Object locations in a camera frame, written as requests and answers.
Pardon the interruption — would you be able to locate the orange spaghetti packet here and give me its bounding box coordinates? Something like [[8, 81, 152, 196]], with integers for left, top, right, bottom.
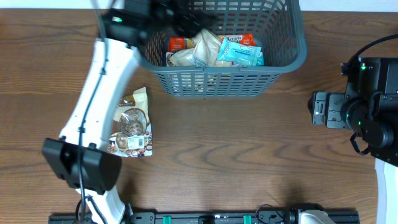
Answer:
[[168, 34, 256, 53]]

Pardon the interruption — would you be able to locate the brown white coffee bag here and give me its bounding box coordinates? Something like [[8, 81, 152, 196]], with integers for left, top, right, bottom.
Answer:
[[170, 28, 223, 68]]

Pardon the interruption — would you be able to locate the teal snack packet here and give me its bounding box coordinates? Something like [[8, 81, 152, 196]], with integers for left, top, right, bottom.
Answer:
[[217, 39, 264, 67]]

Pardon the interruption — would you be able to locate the blue tissue multipack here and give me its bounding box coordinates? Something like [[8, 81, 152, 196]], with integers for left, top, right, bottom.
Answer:
[[214, 51, 265, 78]]

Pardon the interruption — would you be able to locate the cookie bag with barcode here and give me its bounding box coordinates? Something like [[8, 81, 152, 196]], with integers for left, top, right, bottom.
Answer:
[[108, 87, 153, 157]]

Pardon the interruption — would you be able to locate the white brown snack bag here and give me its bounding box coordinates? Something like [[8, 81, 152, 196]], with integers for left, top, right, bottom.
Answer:
[[166, 49, 195, 67]]

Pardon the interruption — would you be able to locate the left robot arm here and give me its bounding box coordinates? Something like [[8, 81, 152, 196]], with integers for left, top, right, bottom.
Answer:
[[42, 1, 216, 223]]

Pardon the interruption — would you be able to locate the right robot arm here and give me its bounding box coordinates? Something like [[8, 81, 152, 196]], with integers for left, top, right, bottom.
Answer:
[[307, 34, 397, 223]]

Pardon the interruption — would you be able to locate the grey plastic basket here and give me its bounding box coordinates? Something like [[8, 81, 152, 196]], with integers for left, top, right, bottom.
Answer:
[[142, 0, 307, 98]]

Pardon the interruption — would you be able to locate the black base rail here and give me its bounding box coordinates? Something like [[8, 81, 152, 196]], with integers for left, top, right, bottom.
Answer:
[[48, 203, 361, 224]]

